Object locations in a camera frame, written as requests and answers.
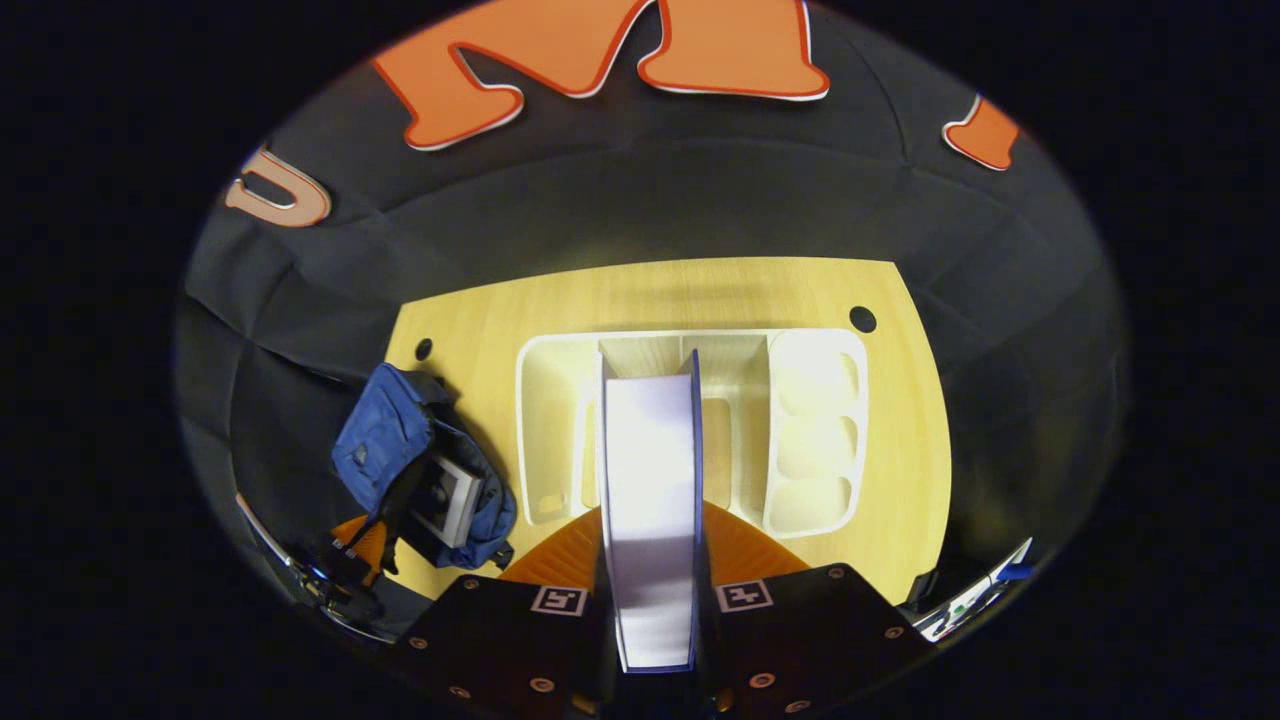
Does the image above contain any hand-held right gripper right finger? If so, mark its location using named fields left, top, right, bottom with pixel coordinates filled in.
left=697, top=500, right=938, bottom=719

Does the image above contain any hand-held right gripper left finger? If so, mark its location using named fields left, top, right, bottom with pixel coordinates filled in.
left=395, top=505, right=613, bottom=719

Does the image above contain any blue schoolbag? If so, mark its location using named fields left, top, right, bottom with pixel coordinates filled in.
left=332, top=362, right=519, bottom=571

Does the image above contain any blue cover book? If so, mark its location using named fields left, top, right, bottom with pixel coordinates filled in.
left=597, top=350, right=706, bottom=674

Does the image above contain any cream plastic bookshelf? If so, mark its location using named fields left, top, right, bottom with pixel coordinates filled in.
left=515, top=328, right=871, bottom=541

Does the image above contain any black backdrop cloth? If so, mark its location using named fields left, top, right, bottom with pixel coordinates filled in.
left=175, top=0, right=1129, bottom=641

